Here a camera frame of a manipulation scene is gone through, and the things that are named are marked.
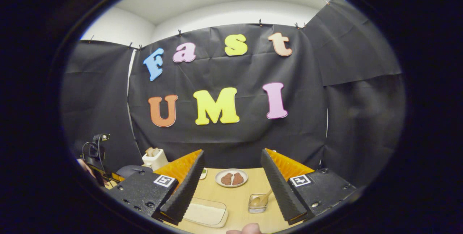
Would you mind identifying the wooden spoon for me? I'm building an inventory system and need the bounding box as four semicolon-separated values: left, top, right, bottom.
250;189;273;207

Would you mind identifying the metal mesh chopstick holder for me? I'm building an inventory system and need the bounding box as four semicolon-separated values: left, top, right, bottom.
248;193;269;213

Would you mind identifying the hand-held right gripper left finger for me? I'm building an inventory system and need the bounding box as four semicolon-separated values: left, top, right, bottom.
107;149;205;226

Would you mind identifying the white round plate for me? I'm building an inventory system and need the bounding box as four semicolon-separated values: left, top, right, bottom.
215;169;249;188

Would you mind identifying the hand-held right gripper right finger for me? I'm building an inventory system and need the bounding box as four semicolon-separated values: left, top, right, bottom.
260;148;357;226

